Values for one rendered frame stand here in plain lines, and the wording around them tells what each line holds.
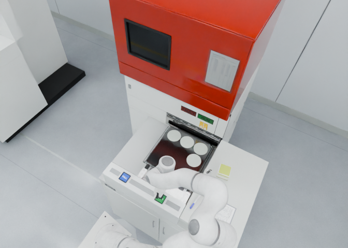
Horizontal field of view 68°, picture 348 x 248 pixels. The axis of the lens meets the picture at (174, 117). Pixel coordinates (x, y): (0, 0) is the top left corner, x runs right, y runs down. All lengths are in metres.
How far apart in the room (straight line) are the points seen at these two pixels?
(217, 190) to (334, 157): 2.51
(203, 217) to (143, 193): 0.72
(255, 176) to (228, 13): 1.01
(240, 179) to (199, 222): 0.81
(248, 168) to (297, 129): 1.76
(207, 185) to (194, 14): 0.78
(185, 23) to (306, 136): 2.46
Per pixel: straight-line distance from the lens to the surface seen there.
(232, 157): 1.80
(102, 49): 4.13
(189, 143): 1.88
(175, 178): 1.23
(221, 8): 1.39
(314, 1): 2.79
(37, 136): 3.27
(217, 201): 1.03
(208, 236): 0.98
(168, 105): 1.86
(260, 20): 1.36
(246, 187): 1.73
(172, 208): 1.60
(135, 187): 1.65
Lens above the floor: 2.48
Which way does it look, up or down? 52 degrees down
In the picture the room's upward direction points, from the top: 5 degrees clockwise
